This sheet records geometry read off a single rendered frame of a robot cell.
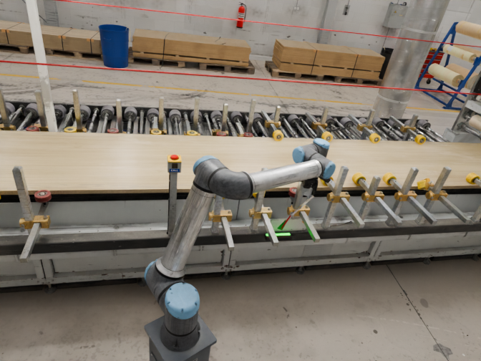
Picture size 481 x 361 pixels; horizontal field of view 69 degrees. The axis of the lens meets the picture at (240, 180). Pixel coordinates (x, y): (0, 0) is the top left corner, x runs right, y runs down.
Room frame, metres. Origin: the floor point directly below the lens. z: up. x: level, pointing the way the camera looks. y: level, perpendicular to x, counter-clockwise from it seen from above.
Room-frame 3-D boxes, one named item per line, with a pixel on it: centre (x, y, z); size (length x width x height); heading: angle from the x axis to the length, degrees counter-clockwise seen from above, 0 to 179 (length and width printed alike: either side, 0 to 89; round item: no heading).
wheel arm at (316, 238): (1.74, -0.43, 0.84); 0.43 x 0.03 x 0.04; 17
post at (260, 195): (1.71, -0.13, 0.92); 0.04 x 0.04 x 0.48; 17
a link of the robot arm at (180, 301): (1.01, 0.18, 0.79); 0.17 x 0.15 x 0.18; 41
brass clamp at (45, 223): (1.36, 1.04, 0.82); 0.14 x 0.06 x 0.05; 107
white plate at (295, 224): (1.76, -0.35, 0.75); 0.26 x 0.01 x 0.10; 107
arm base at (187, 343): (1.00, 0.17, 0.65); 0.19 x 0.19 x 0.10
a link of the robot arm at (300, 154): (1.63, -0.32, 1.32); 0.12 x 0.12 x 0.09; 41
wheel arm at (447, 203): (2.00, -1.39, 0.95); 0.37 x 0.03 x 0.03; 17
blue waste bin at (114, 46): (6.86, 2.79, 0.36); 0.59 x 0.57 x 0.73; 13
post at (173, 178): (1.57, 0.36, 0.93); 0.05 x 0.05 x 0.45; 17
